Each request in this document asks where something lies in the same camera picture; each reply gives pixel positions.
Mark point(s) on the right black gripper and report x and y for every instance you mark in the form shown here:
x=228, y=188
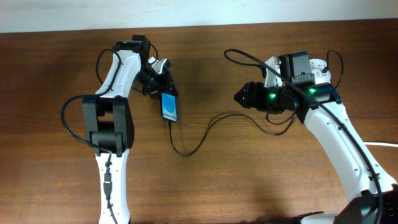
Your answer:
x=249, y=95

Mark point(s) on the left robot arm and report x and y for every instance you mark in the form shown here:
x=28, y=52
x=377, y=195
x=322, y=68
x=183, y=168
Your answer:
x=108, y=121

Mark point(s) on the white power strip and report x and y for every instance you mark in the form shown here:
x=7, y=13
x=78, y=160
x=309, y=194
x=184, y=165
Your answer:
x=318, y=63

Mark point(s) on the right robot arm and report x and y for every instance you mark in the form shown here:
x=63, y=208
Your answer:
x=297, y=83

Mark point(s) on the white USB charger plug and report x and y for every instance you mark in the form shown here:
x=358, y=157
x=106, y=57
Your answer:
x=321, y=77

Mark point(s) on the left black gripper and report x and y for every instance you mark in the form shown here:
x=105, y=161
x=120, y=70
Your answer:
x=155, y=93

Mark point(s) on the blue screen Galaxy smartphone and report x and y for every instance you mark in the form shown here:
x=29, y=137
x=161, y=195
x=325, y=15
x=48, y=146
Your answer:
x=169, y=107

